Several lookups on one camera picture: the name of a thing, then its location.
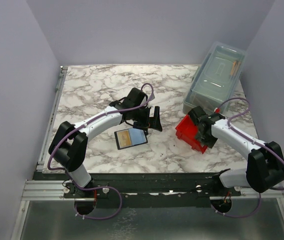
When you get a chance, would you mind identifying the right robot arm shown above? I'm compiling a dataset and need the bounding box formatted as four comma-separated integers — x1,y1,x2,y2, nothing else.
188,113,284,196

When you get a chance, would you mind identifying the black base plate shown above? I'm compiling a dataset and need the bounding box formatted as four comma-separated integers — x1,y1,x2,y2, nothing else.
31,172,274,210

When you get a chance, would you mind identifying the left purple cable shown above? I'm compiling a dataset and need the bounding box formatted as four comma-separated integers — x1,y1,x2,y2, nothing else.
47,83,155,221

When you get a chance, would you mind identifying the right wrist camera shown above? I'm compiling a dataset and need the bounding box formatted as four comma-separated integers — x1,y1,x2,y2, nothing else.
188,106,207,126

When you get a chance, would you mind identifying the black leather card holder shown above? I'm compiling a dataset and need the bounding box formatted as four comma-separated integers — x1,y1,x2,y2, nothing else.
114,128,148,150

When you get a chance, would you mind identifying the red plastic bin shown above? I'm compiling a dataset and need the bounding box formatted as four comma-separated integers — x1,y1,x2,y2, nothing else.
175,115,208,154

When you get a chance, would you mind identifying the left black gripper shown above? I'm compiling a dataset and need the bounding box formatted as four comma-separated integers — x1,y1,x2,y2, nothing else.
132,105,162,132

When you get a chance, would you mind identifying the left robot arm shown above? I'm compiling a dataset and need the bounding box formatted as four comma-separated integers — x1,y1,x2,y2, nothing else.
49,106,162,198

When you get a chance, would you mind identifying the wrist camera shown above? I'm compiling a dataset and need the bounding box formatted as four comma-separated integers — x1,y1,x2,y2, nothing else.
188,106,207,126
123,87,148,109

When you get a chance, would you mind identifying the aluminium mounting rail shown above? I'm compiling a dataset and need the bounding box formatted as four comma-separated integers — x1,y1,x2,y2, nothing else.
21,180,284,201

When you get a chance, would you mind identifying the clear plastic storage box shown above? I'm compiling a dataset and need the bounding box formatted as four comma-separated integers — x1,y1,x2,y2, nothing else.
183,42,247,114

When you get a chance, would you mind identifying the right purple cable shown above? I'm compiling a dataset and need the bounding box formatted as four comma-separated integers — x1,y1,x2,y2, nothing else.
214,97,284,218

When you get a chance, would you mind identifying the purple cable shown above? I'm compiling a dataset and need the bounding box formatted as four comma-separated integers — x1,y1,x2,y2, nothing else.
214,97,284,218
47,83,155,221

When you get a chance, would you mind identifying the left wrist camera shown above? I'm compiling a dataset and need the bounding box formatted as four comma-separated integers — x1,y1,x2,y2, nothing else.
123,87,148,109

